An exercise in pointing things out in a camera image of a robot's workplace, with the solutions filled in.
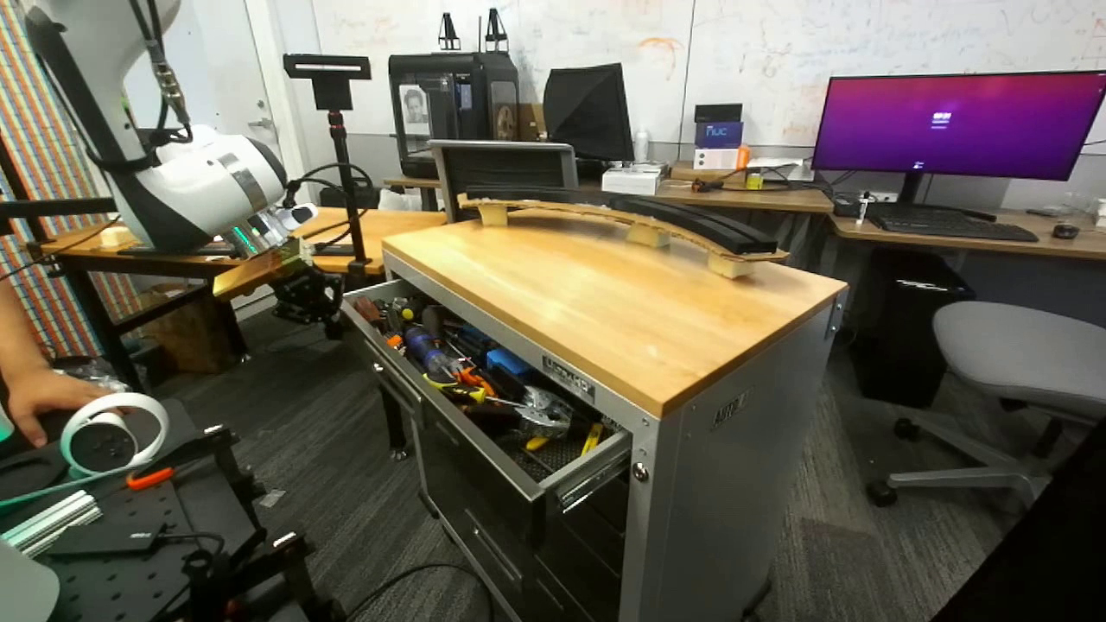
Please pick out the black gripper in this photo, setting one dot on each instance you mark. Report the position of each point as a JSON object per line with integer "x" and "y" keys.
{"x": 305, "y": 288}

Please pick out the person's bare forearm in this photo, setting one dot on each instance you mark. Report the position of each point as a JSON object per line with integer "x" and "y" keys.
{"x": 15, "y": 333}

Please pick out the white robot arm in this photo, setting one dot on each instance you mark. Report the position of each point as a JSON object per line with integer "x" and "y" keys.
{"x": 194, "y": 183}

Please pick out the grey metal tool drawer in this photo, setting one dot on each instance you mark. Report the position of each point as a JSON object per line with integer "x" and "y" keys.
{"x": 588, "y": 470}

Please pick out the person's bare hand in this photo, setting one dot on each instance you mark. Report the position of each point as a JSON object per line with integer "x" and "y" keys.
{"x": 46, "y": 392}

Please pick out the black tripod stand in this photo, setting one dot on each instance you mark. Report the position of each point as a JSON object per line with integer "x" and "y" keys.
{"x": 343, "y": 175}

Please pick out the black clamp stand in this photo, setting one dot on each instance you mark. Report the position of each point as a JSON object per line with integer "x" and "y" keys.
{"x": 235, "y": 470}

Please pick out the blue plastic bit block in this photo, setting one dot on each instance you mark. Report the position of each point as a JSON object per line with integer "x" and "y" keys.
{"x": 504, "y": 363}

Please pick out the grey framed screen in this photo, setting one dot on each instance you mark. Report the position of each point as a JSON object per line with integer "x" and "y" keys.
{"x": 501, "y": 175}

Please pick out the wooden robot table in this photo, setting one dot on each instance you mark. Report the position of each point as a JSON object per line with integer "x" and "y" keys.
{"x": 115, "y": 244}

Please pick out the white tape roll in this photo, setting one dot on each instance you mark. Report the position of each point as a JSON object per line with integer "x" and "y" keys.
{"x": 115, "y": 403}

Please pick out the curved wooden track piece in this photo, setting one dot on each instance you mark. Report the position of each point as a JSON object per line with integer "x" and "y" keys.
{"x": 644, "y": 228}

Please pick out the flat white box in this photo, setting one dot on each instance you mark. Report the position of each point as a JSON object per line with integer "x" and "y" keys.
{"x": 631, "y": 180}

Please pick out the black monitor back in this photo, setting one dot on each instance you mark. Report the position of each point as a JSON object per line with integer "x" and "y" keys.
{"x": 588, "y": 107}

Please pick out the black breadboard table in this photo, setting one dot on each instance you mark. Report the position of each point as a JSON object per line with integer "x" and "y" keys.
{"x": 115, "y": 574}

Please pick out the silver aluminium profile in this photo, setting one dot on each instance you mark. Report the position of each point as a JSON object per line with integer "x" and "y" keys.
{"x": 53, "y": 520}

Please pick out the grey round plate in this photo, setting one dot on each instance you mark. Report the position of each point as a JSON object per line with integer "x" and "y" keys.
{"x": 22, "y": 589}

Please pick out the blue white cardboard box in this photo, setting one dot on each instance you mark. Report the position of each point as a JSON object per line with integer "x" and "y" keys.
{"x": 717, "y": 133}

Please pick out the small yellow object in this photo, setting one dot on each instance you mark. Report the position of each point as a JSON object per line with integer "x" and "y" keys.
{"x": 756, "y": 180}

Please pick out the long wooden desk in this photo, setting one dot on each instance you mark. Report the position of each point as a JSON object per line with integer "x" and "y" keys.
{"x": 797, "y": 199}

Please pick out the small white device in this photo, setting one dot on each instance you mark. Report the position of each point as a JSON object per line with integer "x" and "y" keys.
{"x": 875, "y": 203}

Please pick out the black computer tower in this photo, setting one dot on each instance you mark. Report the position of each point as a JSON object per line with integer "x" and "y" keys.
{"x": 910, "y": 333}

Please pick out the black keyboard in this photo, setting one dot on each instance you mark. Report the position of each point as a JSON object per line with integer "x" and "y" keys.
{"x": 950, "y": 225}

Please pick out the monitor with purple screen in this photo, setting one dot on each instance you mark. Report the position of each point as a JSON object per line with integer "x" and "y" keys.
{"x": 956, "y": 123}

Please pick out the grey office chair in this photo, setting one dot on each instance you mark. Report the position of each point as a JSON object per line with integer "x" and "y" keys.
{"x": 1019, "y": 349}

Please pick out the black computer mouse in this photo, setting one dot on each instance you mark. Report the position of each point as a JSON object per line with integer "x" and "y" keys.
{"x": 1065, "y": 234}

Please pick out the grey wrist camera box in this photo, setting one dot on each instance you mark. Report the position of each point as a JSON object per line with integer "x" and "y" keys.
{"x": 280, "y": 221}

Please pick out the black stereo camera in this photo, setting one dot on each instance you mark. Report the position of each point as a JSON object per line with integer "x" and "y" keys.
{"x": 329, "y": 68}

